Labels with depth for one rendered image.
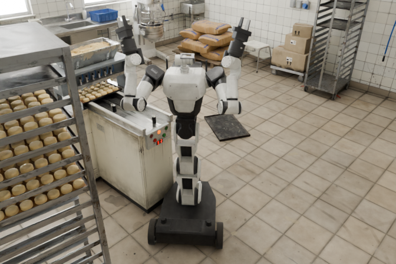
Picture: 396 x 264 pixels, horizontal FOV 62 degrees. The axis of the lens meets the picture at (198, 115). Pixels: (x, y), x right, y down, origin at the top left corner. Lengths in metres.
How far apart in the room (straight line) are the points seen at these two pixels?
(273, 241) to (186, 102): 1.40
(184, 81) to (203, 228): 1.18
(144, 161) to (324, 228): 1.62
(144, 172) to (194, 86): 0.98
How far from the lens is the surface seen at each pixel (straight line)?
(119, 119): 2.67
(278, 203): 3.23
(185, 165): 2.47
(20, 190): 1.59
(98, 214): 1.73
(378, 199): 3.60
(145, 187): 2.83
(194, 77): 2.06
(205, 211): 2.84
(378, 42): 5.64
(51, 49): 1.30
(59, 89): 2.88
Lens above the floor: 2.17
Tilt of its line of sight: 29 degrees down
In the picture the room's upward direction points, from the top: straight up
